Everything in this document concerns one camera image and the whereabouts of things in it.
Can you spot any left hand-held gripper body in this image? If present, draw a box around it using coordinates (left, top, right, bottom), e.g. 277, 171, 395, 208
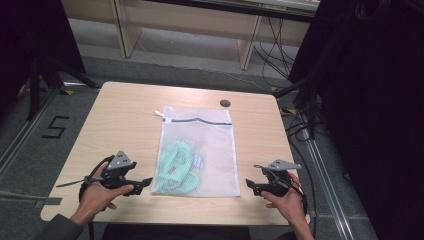
84, 150, 138, 191

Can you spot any white mesh laundry bag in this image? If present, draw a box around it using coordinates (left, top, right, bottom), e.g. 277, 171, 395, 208
150, 105, 242, 198

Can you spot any right hand-held gripper black cable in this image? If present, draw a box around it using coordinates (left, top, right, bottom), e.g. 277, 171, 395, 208
289, 143, 318, 238

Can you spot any bundle of black cables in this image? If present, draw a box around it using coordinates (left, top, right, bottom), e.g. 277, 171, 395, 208
252, 16, 301, 88

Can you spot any white blue striped sock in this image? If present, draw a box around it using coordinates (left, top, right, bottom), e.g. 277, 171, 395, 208
192, 154, 205, 171

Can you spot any beige floor cable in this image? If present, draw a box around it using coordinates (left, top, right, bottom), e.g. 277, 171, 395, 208
0, 189, 45, 202

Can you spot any aluminium floor rail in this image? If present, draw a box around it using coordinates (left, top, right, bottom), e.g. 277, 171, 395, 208
0, 87, 59, 176
299, 126, 355, 240

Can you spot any light wooden desk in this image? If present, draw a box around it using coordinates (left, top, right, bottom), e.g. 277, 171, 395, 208
61, 0, 322, 71

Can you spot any person's dark lap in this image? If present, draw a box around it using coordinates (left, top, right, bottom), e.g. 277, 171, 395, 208
101, 223, 252, 240

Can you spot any person's left hand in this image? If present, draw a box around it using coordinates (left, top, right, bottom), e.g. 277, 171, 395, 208
70, 161, 135, 227

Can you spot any left hand-held gripper black cable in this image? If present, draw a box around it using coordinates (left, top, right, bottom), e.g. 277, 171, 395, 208
55, 154, 116, 203

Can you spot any black metal stand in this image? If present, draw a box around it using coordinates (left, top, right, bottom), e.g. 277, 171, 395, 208
273, 66, 322, 140
25, 55, 102, 122

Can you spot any mint green garment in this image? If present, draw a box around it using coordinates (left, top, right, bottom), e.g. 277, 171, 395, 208
154, 139, 201, 195

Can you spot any grey tape strip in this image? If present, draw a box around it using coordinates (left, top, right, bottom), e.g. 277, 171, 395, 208
33, 196, 63, 210

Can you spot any person's right hand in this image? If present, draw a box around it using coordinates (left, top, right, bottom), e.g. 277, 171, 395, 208
262, 171, 308, 223

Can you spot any black curtain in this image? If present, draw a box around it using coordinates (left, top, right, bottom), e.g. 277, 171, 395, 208
287, 0, 424, 240
0, 0, 86, 116

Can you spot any hand-held gripper black cable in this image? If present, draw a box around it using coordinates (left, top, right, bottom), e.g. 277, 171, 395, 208
55, 154, 116, 203
289, 143, 318, 238

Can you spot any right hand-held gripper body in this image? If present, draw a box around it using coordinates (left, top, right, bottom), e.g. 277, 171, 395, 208
261, 158, 302, 198

